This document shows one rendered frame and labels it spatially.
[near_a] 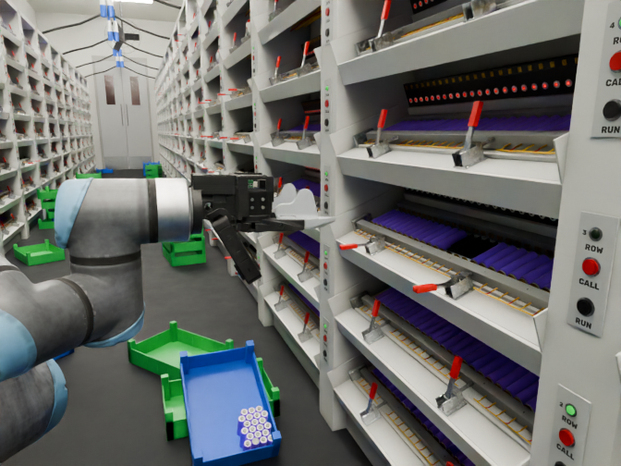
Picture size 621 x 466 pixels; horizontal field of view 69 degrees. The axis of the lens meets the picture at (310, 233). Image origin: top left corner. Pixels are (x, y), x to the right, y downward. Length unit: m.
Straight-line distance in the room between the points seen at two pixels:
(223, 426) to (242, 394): 0.10
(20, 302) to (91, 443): 0.84
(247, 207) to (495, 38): 0.39
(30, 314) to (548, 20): 0.65
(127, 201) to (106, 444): 0.85
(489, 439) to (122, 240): 0.59
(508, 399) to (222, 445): 0.71
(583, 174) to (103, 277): 0.57
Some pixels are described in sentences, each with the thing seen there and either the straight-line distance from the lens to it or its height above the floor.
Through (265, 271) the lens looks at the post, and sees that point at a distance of 1.81.
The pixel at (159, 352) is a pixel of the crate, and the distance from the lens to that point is 1.75.
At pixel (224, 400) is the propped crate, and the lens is 1.30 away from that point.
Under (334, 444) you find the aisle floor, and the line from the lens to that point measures 1.27.
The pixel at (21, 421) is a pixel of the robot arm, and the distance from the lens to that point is 0.93.
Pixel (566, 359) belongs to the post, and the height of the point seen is 0.53.
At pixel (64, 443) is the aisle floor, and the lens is 1.41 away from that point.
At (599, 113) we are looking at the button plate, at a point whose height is 0.79.
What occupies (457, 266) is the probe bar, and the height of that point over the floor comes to 0.56.
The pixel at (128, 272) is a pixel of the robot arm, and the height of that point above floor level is 0.59.
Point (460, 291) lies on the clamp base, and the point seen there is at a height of 0.53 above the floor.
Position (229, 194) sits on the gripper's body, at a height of 0.68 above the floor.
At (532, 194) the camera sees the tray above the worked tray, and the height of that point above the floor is 0.70.
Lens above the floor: 0.77
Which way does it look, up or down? 13 degrees down
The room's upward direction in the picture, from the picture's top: straight up
